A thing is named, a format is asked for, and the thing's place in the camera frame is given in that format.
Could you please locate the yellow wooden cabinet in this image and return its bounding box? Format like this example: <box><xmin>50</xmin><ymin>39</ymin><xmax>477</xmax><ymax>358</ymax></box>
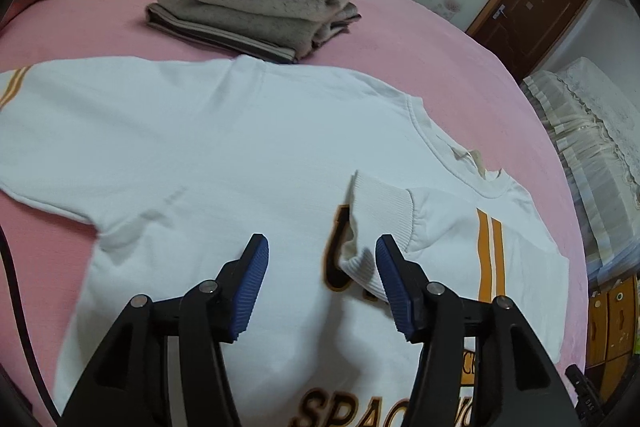
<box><xmin>582</xmin><ymin>274</ymin><xmax>640</xmax><ymax>403</ymax></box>

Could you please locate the folded grey fuzzy sweater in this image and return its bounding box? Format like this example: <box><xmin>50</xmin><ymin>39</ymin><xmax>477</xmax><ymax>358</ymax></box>
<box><xmin>154</xmin><ymin>0</ymin><xmax>362</xmax><ymax>58</ymax></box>

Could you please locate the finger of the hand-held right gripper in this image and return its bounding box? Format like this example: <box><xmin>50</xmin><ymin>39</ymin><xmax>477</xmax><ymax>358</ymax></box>
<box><xmin>565</xmin><ymin>363</ymin><xmax>601</xmax><ymax>427</ymax></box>

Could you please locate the white sweatshirt with orange stripes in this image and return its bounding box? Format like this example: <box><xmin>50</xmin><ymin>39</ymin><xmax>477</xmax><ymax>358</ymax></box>
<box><xmin>0</xmin><ymin>56</ymin><xmax>571</xmax><ymax>427</ymax></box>

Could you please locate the folded striped garment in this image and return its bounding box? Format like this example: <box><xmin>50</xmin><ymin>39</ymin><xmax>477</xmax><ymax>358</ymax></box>
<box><xmin>145</xmin><ymin>3</ymin><xmax>301</xmax><ymax>65</ymax></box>

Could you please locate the black cable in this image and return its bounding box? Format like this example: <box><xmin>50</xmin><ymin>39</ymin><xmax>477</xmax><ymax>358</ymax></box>
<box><xmin>0</xmin><ymin>224</ymin><xmax>61</xmax><ymax>423</ymax></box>

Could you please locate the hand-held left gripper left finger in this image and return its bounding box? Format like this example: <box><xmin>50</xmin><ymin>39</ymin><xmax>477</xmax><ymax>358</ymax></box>
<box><xmin>60</xmin><ymin>233</ymin><xmax>271</xmax><ymax>427</ymax></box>

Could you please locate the brown wooden door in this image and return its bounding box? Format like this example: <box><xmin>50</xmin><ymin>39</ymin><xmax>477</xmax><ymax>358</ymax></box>
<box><xmin>465</xmin><ymin>0</ymin><xmax>591</xmax><ymax>80</ymax></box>

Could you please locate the pink bed sheet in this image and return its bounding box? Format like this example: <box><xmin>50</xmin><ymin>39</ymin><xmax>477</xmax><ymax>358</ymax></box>
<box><xmin>0</xmin><ymin>0</ymin><xmax>591</xmax><ymax>427</ymax></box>

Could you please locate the cream lace-covered sofa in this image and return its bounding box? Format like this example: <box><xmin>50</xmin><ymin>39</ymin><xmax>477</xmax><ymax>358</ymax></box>
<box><xmin>520</xmin><ymin>57</ymin><xmax>640</xmax><ymax>283</ymax></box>

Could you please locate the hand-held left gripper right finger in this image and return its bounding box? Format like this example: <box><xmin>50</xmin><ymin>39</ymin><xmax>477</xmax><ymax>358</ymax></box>
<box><xmin>375</xmin><ymin>234</ymin><xmax>583</xmax><ymax>427</ymax></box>

